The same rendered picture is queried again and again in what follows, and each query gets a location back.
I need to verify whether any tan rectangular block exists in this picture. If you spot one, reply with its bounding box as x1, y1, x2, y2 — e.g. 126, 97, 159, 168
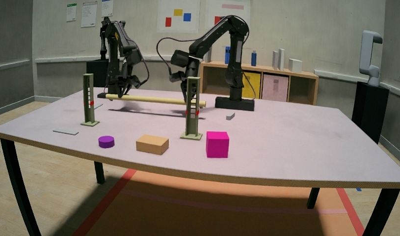
136, 134, 169, 155

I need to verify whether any purple short cylinder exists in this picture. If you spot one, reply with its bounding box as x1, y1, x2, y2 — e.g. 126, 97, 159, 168
98, 136, 115, 149

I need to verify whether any magenta cube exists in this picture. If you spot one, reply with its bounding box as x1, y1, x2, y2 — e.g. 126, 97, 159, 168
205, 131, 230, 158

